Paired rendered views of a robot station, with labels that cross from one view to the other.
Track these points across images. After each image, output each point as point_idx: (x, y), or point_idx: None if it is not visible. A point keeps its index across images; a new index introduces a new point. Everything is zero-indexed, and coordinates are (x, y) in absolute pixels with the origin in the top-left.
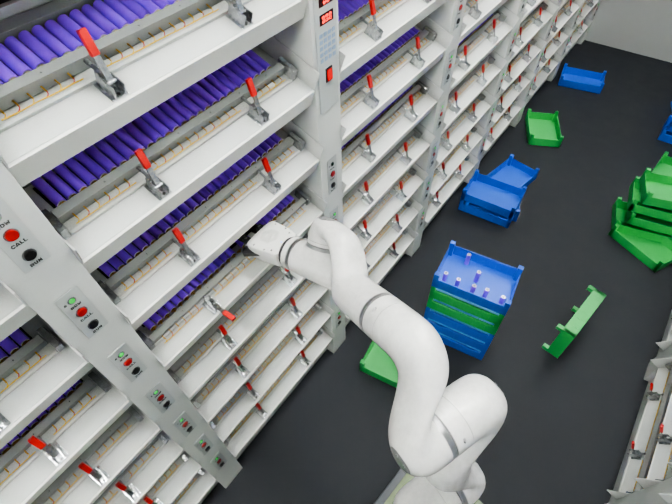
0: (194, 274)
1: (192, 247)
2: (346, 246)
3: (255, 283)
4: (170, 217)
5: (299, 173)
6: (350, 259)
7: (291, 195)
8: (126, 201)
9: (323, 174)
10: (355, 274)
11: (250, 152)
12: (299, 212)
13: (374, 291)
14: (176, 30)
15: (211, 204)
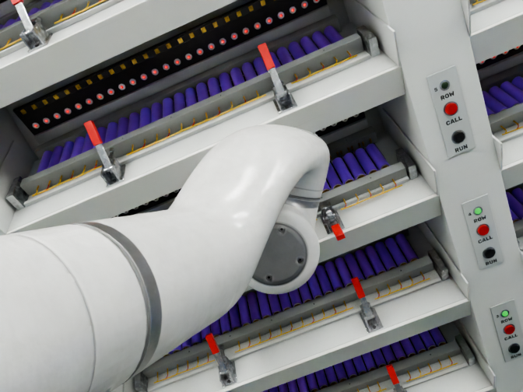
0: (117, 204)
1: (129, 166)
2: (232, 151)
3: (308, 302)
4: (131, 126)
5: (345, 85)
6: (216, 177)
7: (392, 162)
8: (8, 55)
9: (419, 103)
10: (188, 207)
11: (283, 58)
12: (390, 188)
13: (102, 219)
14: None
15: (179, 114)
